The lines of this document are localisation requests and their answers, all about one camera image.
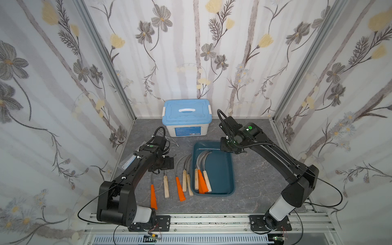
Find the wooden handle sickle beside bin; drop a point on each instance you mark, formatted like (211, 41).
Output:
(188, 176)

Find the teal plastic storage bin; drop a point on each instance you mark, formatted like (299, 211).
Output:
(219, 167)

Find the orange handle sickle group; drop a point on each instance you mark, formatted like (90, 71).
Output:
(200, 185)

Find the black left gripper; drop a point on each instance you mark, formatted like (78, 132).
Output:
(165, 164)

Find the wooden handle sickle group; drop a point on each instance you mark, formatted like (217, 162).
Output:
(196, 180)

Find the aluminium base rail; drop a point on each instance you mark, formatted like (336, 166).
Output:
(309, 228)

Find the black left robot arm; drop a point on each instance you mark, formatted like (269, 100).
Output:
(117, 200)

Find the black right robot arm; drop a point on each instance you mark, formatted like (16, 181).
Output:
(301, 179)

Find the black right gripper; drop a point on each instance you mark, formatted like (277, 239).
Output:
(228, 145)

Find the orange handle sickle far left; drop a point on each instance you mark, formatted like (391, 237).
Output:
(153, 200)

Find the white storage box blue lid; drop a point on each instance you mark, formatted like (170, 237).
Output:
(187, 117)

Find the thin orange handle sickle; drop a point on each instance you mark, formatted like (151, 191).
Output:
(198, 172)

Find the bagged blue face masks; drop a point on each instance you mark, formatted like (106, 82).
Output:
(128, 162)

